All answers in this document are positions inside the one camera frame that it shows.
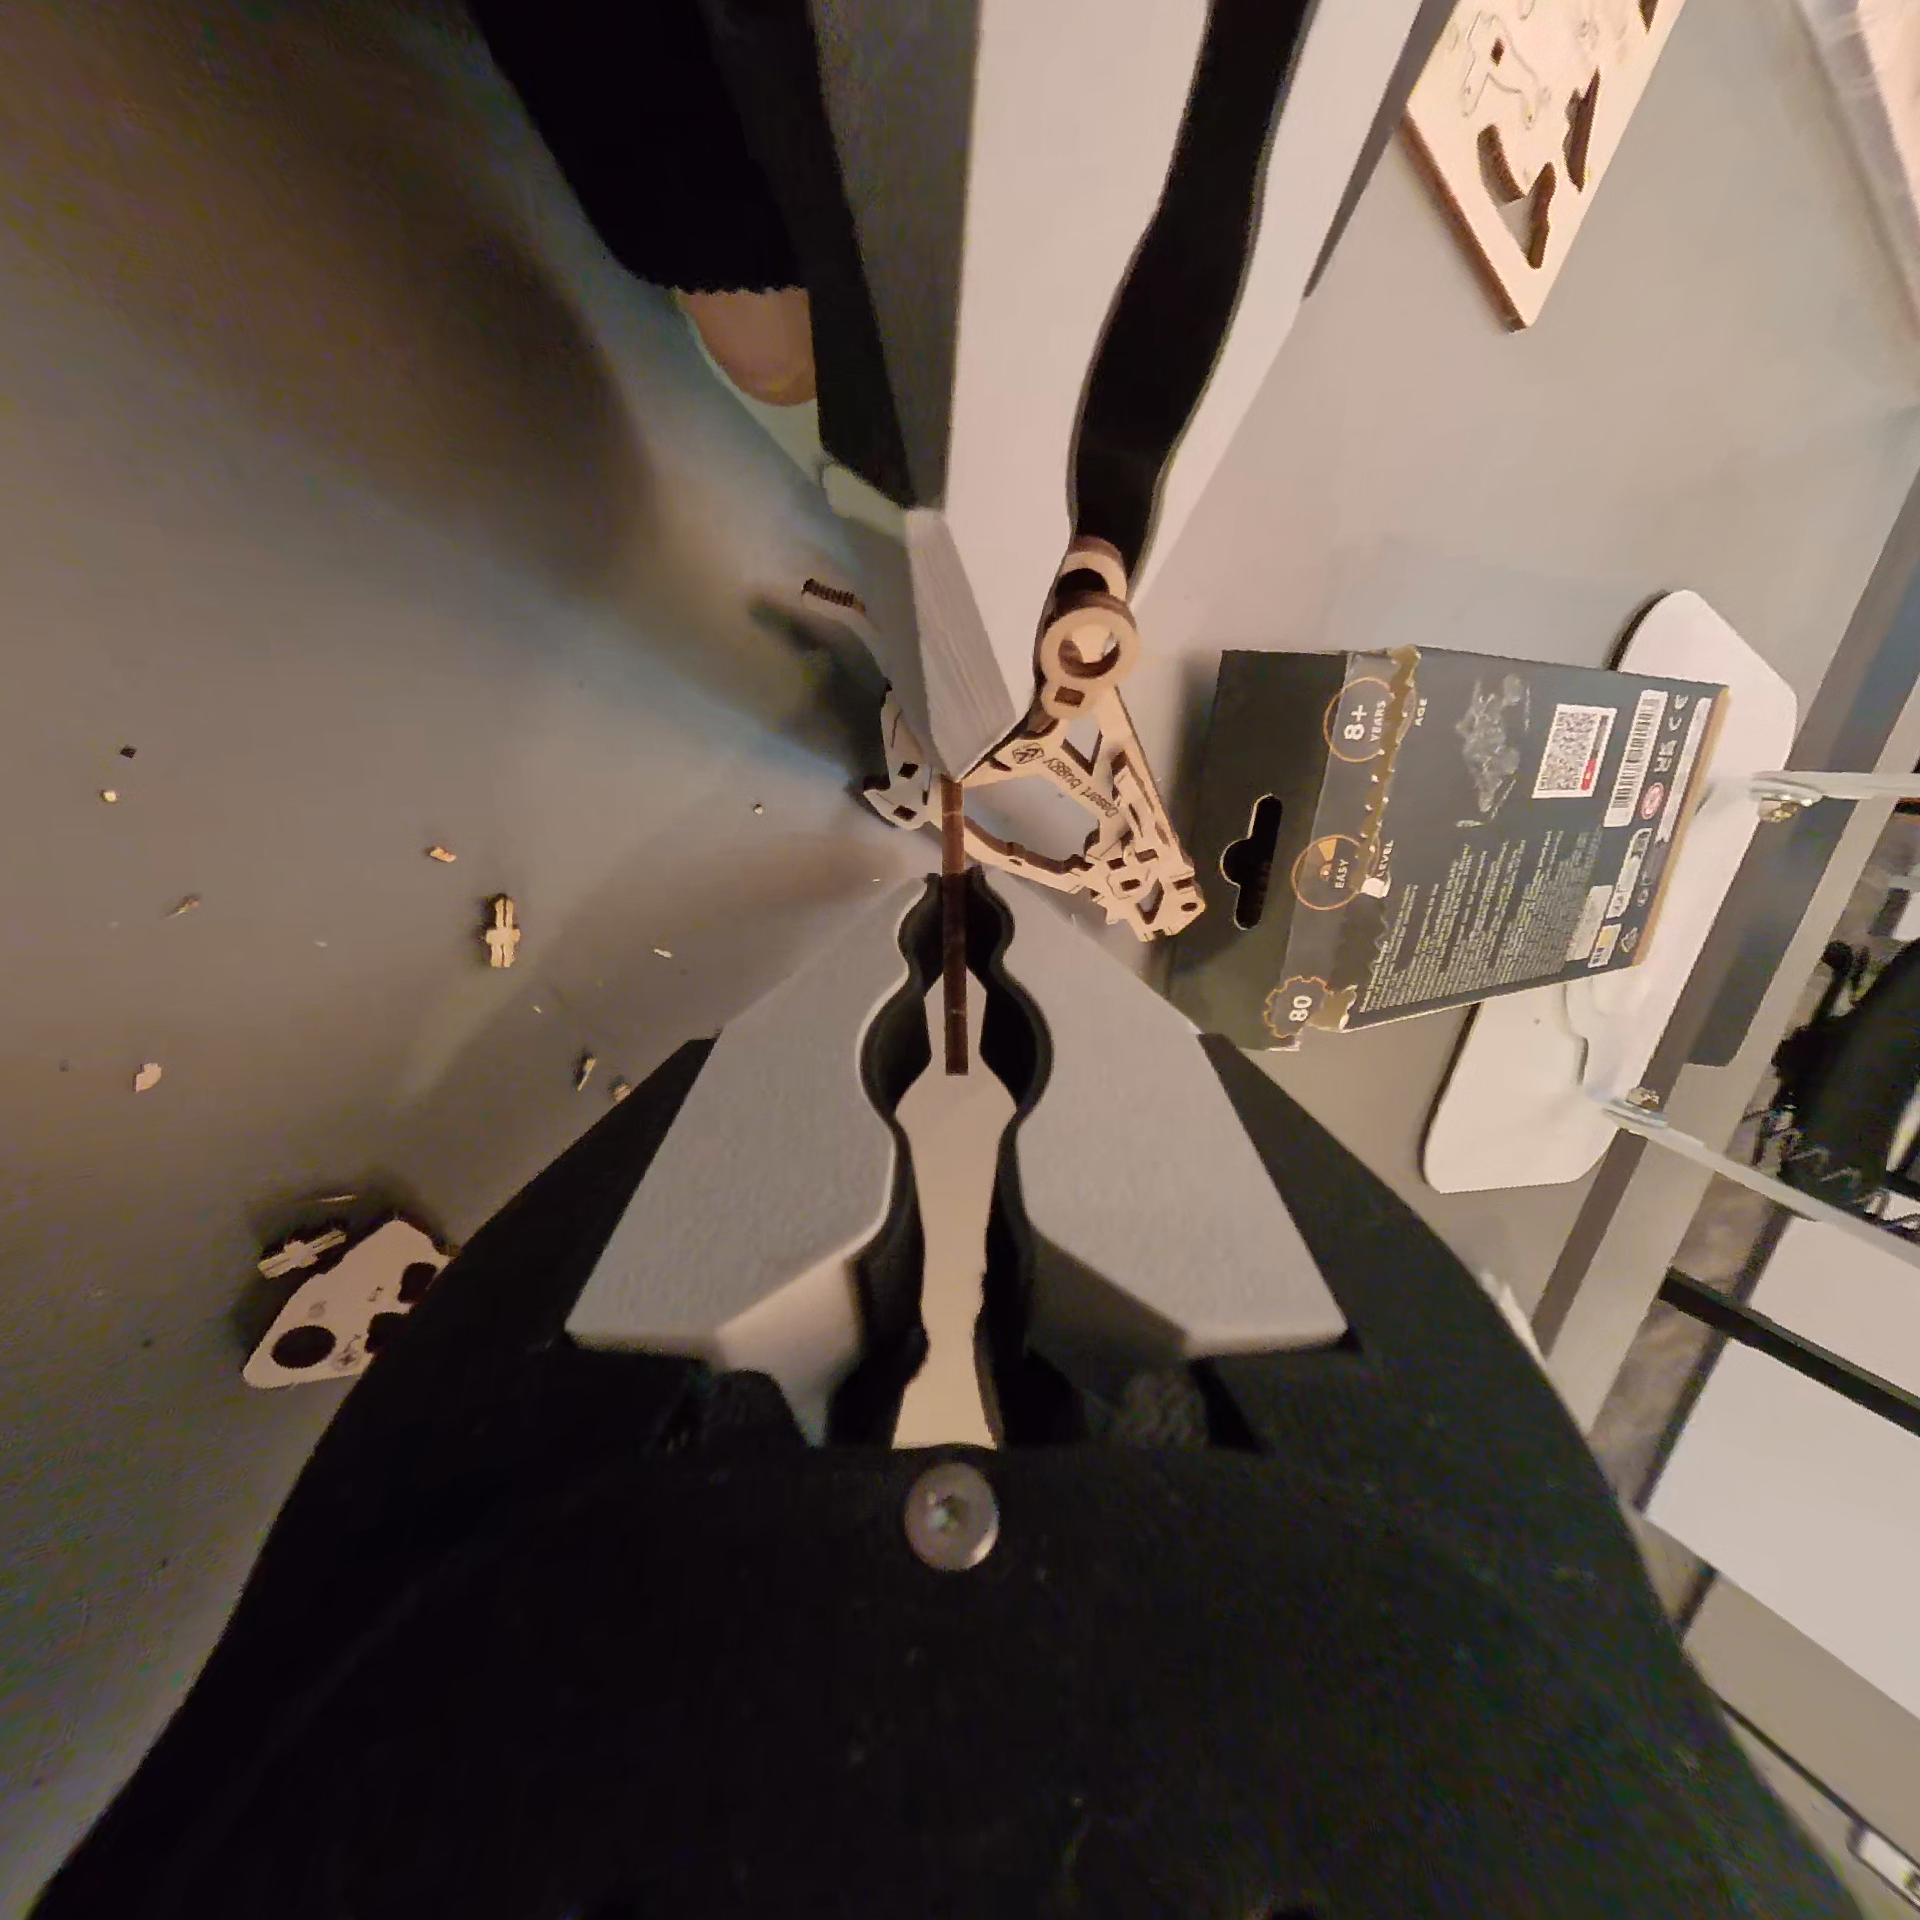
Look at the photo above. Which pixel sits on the person's left hand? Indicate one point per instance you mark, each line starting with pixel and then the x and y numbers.
pixel 759 337

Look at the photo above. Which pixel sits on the black cardboard box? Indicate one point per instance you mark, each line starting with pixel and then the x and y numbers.
pixel 1486 842

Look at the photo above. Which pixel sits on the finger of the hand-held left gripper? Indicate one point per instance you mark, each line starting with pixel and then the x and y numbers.
pixel 1006 301
pixel 1328 119

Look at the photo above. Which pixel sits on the thin wooden part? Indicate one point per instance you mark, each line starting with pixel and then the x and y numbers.
pixel 955 960

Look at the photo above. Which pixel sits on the scattered wood scraps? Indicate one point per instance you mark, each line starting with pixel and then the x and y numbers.
pixel 149 1075

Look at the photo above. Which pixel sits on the white rounded board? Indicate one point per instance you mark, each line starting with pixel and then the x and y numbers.
pixel 1517 1095

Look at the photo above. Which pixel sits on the wooden plate with round holes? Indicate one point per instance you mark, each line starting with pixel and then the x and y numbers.
pixel 354 1335

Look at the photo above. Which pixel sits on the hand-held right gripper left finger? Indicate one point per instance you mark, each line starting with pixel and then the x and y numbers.
pixel 750 1185

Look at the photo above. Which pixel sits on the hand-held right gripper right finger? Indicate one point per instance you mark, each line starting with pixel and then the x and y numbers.
pixel 1156 1185

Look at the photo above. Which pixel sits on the wooden model frame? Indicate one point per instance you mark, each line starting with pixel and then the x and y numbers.
pixel 1102 817

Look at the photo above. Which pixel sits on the wooden cutout sheet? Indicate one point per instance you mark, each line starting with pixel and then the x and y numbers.
pixel 1517 133

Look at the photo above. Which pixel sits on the small cross-shaped wooden peg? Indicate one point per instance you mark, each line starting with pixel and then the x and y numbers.
pixel 501 932

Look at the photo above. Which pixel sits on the long cross-shaped wooden peg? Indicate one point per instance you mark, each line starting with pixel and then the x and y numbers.
pixel 300 1253

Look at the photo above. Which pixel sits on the small dark toothed part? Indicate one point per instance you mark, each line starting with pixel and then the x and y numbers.
pixel 834 594

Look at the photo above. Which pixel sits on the clear acrylic bracket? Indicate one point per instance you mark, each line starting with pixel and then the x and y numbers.
pixel 1837 792
pixel 1756 1147

